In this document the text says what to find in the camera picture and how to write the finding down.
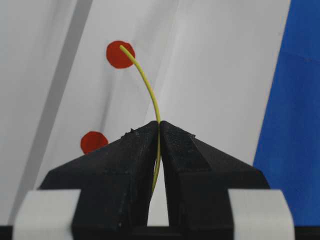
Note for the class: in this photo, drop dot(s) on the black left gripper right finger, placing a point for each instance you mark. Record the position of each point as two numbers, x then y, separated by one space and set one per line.
214 196

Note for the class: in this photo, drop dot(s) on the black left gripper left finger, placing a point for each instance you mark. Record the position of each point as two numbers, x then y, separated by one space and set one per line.
98 196

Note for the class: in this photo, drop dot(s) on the red dot mark left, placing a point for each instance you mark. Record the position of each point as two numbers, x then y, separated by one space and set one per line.
92 141

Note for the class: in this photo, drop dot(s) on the red dot mark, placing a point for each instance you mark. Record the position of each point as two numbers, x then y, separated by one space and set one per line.
92 141
115 55

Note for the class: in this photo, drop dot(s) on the red dot mark middle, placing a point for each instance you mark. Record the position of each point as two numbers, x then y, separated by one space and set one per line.
115 55

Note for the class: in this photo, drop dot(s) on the blue table cloth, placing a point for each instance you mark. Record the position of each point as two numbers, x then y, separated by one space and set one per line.
288 150

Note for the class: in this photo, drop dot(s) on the white foam board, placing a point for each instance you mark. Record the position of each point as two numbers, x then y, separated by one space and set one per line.
210 64

